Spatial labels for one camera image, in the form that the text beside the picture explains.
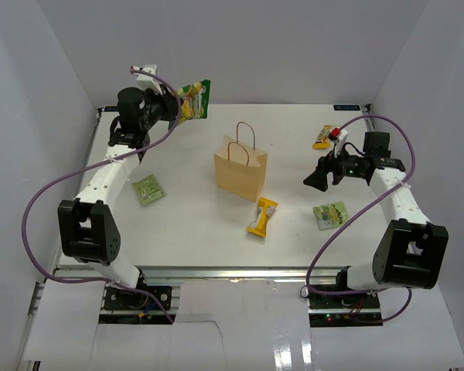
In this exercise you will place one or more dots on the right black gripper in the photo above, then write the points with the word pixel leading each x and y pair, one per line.
pixel 329 164

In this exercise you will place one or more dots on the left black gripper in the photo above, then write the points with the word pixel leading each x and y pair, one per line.
pixel 169 102

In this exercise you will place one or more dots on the green yellow snack bag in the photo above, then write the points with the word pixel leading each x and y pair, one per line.
pixel 195 100

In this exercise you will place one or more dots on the yellow snack bar wrapper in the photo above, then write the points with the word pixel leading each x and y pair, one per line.
pixel 266 208

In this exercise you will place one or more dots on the brown paper bag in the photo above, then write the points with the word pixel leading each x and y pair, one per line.
pixel 241 168

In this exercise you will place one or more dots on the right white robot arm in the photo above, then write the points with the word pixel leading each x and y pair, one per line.
pixel 412 249

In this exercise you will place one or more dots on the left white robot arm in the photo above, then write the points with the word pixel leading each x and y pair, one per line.
pixel 88 231

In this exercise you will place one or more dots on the yellow candy bar far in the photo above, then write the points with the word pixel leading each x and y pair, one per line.
pixel 322 142

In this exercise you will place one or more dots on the green mint sachet right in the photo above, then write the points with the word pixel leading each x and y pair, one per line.
pixel 331 216

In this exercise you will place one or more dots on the green mint sachet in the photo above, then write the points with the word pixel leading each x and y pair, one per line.
pixel 148 190
pixel 331 216

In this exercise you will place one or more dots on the right blue corner label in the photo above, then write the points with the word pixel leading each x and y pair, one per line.
pixel 346 107

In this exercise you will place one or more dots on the green mint sachet left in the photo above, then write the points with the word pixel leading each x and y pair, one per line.
pixel 148 190

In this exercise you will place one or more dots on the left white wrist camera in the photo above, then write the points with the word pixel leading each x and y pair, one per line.
pixel 146 78

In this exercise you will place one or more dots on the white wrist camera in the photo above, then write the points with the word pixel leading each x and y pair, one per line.
pixel 146 78
pixel 338 138

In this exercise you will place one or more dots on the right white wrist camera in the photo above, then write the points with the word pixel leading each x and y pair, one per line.
pixel 338 138

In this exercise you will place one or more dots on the aluminium front rail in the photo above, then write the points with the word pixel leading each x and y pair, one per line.
pixel 295 273

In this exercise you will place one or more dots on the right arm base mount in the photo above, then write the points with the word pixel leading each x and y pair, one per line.
pixel 330 311

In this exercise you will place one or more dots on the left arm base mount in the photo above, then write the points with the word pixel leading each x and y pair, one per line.
pixel 128 308

